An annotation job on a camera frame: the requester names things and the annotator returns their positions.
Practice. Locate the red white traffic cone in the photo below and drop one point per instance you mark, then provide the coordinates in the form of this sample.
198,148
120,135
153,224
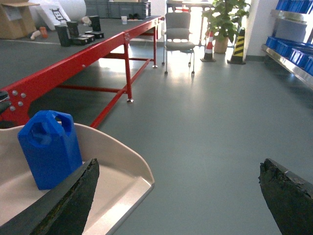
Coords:
208,54

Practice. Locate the white paper cup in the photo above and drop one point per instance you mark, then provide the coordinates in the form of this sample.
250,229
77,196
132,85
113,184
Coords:
124,19

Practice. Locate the black box stand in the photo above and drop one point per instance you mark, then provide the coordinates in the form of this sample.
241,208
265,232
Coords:
63,35
95,23

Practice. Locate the yellow black traffic cone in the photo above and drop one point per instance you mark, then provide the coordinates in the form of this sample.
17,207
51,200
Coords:
238,52

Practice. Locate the grey office chair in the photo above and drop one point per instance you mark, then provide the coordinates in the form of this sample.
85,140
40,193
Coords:
176,38

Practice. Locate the red table frame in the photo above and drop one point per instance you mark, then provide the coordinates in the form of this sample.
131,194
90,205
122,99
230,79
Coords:
30,69

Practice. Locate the beige plastic dustpan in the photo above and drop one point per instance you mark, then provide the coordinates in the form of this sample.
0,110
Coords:
124,181

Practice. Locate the wooden brush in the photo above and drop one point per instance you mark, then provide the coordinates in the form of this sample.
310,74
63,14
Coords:
35,34

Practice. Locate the blue bin on shelf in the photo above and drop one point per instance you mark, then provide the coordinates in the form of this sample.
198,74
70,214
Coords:
284,47

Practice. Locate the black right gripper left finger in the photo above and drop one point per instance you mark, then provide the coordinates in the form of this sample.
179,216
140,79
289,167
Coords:
63,210

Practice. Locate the blue plastic jug part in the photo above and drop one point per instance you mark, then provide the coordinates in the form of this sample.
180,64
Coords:
50,145

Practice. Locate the orange bottle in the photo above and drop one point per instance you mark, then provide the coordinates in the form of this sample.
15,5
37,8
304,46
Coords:
43,32

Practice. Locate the black box stand near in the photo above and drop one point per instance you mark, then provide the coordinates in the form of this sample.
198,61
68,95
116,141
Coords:
63,35

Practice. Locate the potted green plant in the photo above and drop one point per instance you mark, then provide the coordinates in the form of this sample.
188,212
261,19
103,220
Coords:
224,20

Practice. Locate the large cardboard box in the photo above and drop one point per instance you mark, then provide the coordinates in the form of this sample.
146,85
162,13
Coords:
15,19

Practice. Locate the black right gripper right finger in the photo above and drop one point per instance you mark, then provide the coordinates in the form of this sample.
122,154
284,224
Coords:
288,197

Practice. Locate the stainless steel shelf rail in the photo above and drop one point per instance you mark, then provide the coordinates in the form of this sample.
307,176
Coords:
298,72

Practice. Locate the black box stand far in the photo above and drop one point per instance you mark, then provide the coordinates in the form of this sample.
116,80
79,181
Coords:
95,23

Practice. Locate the white foam board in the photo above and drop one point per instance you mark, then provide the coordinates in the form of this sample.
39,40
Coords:
51,15

